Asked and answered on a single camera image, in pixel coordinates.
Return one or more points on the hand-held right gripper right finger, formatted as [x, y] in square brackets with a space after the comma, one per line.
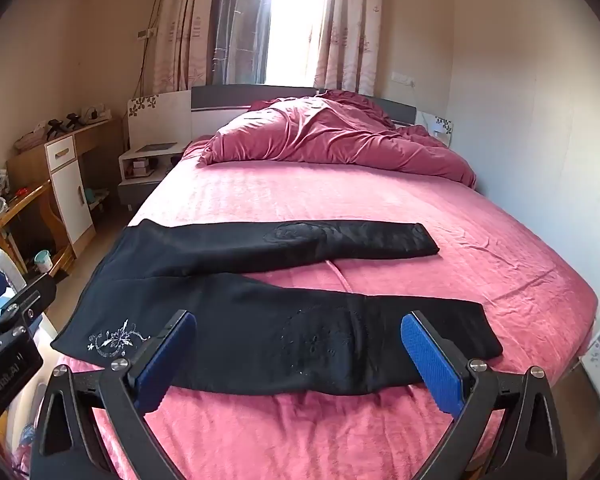
[432, 365]

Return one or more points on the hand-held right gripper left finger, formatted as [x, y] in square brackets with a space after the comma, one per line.
[166, 360]

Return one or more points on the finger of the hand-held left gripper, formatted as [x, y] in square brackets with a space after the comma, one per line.
[25, 300]

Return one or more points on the black pants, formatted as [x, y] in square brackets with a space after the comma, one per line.
[260, 330]

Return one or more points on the small wooden table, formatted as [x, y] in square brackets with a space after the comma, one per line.
[25, 210]

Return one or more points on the wooden desk with white cabinet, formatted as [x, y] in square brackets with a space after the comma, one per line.
[72, 200]

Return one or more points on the folded pink cloth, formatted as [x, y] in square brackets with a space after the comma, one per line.
[30, 141]

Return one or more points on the white and grey nightstand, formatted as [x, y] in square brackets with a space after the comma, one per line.
[140, 180]

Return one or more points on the bed with pink sheet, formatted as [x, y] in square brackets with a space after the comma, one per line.
[380, 200]

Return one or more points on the black tripod stands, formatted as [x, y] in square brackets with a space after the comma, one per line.
[62, 124]

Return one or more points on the white desk clutter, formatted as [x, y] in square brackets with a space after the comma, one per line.
[94, 112]

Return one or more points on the dark tablet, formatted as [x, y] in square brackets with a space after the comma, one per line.
[156, 148]

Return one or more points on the white floral side panel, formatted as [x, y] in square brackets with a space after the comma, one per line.
[437, 127]
[160, 120]

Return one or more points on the dark pink duvet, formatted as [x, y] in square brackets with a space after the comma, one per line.
[330, 135]

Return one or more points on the grey and white headboard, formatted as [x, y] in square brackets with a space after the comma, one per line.
[220, 105]

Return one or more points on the patterned beige curtain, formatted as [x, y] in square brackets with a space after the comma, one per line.
[182, 30]
[347, 25]

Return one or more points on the grey sheer curtain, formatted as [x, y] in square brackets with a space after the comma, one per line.
[237, 20]

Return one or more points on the white rounded frame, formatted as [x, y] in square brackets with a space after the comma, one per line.
[0, 260]

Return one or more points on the white wall socket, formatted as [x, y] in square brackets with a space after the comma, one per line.
[147, 33]
[402, 79]

